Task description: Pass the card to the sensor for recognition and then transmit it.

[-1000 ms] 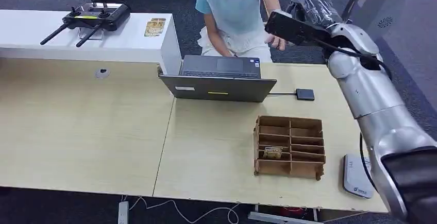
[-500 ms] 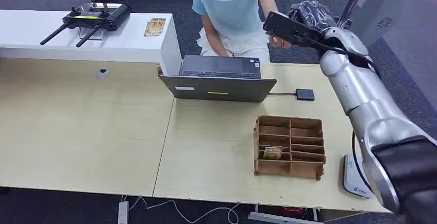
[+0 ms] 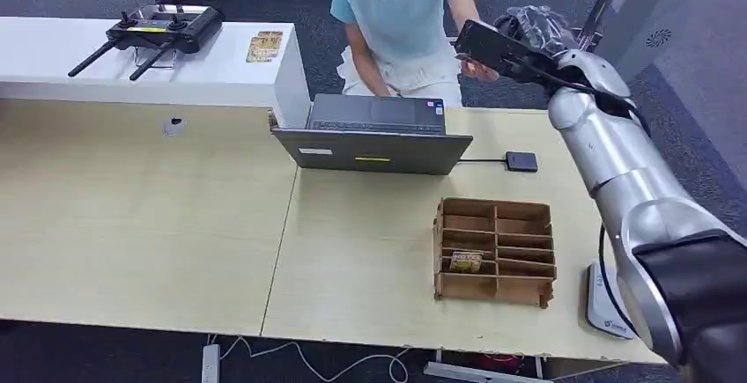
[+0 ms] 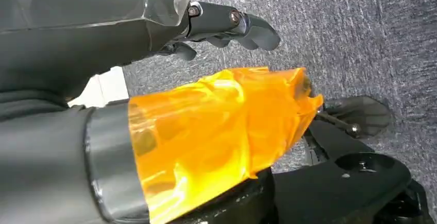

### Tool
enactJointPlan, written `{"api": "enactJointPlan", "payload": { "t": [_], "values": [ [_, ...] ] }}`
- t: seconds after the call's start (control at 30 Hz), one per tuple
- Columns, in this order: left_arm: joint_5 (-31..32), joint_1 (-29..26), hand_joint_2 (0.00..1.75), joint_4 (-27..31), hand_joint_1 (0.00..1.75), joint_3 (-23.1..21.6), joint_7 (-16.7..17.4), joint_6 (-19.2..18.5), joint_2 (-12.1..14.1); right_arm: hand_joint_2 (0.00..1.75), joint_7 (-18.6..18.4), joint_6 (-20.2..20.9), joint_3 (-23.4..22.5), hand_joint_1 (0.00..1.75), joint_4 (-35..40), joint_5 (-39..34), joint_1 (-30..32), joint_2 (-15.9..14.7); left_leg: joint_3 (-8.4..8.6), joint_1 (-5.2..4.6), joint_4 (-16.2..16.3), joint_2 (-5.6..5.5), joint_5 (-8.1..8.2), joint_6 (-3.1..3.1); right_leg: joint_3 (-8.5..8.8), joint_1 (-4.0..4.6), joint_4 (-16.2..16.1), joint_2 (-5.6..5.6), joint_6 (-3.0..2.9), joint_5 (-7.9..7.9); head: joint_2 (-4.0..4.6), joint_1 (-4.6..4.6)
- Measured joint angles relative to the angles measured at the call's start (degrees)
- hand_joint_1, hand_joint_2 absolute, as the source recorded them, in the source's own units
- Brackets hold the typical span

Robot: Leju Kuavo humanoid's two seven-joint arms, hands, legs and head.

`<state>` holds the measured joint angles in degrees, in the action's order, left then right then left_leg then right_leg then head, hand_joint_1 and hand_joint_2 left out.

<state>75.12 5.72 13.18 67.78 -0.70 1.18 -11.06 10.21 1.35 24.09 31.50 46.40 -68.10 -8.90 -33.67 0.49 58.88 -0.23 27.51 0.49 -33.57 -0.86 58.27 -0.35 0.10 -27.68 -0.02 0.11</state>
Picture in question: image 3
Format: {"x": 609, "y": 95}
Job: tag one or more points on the person's left hand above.
{"x": 481, "y": 70}

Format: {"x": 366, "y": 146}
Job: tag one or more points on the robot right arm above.
{"x": 618, "y": 159}

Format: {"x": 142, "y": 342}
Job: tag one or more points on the small black card reader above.
{"x": 522, "y": 161}

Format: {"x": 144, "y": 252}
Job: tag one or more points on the person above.
{"x": 397, "y": 13}

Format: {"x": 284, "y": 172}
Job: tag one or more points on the grey laptop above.
{"x": 373, "y": 150}

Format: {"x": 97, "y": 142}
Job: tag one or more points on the grey panel with logo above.
{"x": 659, "y": 13}

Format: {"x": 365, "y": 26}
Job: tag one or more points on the wooden compartment box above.
{"x": 467, "y": 288}

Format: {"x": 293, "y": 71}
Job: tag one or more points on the white counter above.
{"x": 222, "y": 77}

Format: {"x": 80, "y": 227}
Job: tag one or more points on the red object under desk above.
{"x": 501, "y": 361}

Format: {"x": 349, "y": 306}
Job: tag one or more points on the grey metal bar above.
{"x": 467, "y": 371}

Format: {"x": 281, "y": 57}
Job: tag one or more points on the black remote controller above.
{"x": 169, "y": 29}

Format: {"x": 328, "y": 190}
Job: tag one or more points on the white power strip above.
{"x": 210, "y": 363}

